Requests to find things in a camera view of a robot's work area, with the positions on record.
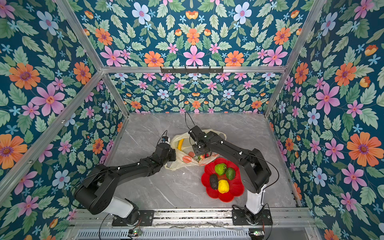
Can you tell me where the yellow plastic fruit-print bag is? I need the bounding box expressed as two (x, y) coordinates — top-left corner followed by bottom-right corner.
(165, 133), (219, 171)

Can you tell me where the dark fake avocado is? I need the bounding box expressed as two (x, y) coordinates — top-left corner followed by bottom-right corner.
(209, 174), (219, 190)

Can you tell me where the dark green fake fruit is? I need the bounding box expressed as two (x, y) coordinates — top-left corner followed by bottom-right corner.
(225, 168), (236, 181)

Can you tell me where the yellow fake lemon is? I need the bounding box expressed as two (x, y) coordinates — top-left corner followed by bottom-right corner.
(218, 180), (230, 194)

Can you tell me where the red flower-shaped plate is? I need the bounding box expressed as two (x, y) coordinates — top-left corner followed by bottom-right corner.
(201, 158), (245, 203)

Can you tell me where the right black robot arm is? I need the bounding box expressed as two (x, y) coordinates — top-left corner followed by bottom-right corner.
(189, 126), (272, 225)

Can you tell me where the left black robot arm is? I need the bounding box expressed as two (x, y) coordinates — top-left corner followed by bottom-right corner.
(74, 136), (176, 226)

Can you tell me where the yellow fake banana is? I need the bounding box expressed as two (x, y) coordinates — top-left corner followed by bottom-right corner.
(177, 139), (184, 151)

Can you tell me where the white vent grille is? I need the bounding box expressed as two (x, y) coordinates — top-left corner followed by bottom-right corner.
(76, 229), (251, 240)

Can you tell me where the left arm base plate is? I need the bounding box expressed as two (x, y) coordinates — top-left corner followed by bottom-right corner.
(112, 210), (155, 227)

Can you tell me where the black hook rail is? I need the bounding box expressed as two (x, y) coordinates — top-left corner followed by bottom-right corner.
(160, 67), (224, 75)

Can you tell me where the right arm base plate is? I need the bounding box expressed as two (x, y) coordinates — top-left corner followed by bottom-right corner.
(232, 205), (273, 226)

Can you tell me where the aluminium mounting rail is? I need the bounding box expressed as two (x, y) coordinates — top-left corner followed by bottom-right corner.
(69, 207), (316, 230)

